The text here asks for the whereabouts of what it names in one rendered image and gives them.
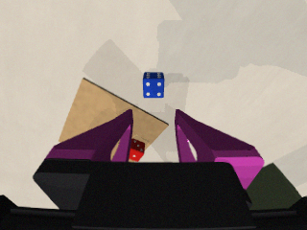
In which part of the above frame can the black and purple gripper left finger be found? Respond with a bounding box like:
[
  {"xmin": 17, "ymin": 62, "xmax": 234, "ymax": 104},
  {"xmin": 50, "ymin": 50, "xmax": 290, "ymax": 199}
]
[{"xmin": 44, "ymin": 109, "xmax": 133, "ymax": 162}]

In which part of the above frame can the red die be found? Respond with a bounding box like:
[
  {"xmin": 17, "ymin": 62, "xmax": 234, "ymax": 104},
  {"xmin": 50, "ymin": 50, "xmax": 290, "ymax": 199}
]
[{"xmin": 129, "ymin": 138, "xmax": 145, "ymax": 161}]

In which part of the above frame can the tan flat mat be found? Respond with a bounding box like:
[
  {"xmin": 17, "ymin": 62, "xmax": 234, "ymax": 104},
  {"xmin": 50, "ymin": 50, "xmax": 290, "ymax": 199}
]
[{"xmin": 59, "ymin": 78, "xmax": 169, "ymax": 150}]

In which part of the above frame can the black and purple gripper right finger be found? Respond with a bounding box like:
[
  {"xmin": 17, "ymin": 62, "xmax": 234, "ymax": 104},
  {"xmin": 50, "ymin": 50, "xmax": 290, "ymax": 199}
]
[{"xmin": 175, "ymin": 109, "xmax": 264, "ymax": 190}]

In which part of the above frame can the blue die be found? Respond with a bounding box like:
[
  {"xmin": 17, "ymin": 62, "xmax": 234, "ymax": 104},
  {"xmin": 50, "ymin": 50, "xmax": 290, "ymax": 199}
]
[{"xmin": 143, "ymin": 72, "xmax": 164, "ymax": 98}]

